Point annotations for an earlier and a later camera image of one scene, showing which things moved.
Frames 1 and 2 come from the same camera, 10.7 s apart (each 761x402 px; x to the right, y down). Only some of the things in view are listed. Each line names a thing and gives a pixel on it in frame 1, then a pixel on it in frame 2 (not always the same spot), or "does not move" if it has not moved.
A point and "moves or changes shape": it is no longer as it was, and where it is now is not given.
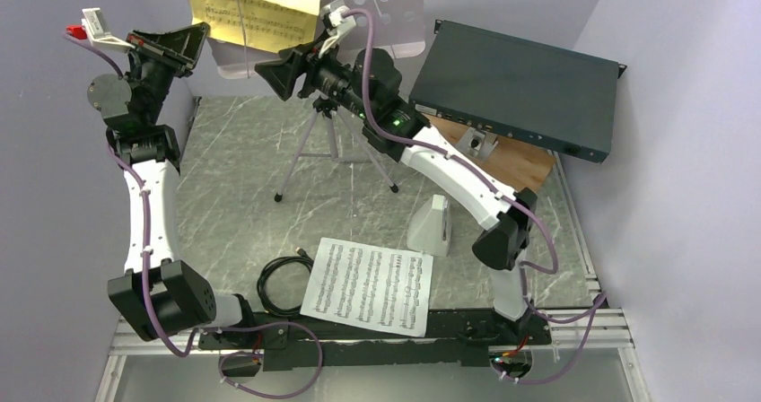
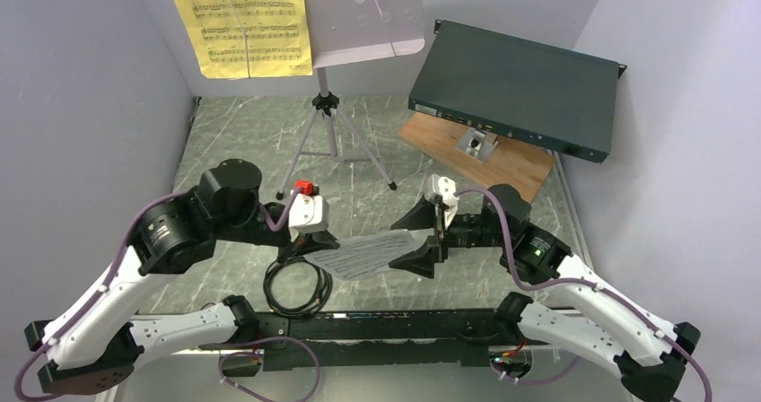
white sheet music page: (372, 285) moves or changes shape
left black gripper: (177, 50) → (309, 242)
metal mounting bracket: (477, 143) does not move
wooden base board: (520, 163) does not move
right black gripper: (283, 74) → (421, 261)
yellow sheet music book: (267, 10) moves or changes shape
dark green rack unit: (545, 97) does not move
